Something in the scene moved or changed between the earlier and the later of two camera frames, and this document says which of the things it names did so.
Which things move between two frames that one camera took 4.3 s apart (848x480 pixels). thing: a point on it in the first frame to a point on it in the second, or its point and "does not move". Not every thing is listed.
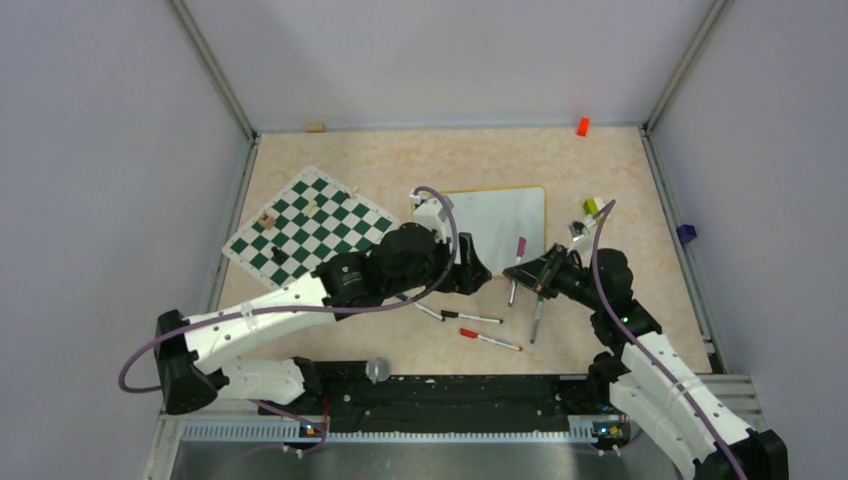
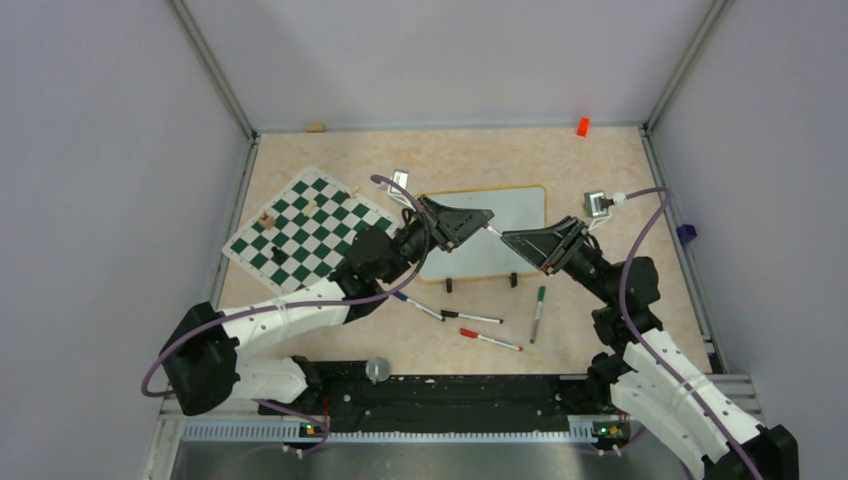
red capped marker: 478,335 does not move
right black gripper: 540,273 to 550,248
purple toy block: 686,233 does not move
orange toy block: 583,126 does not move
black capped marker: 470,317 does not move
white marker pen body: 513,285 to 487,226
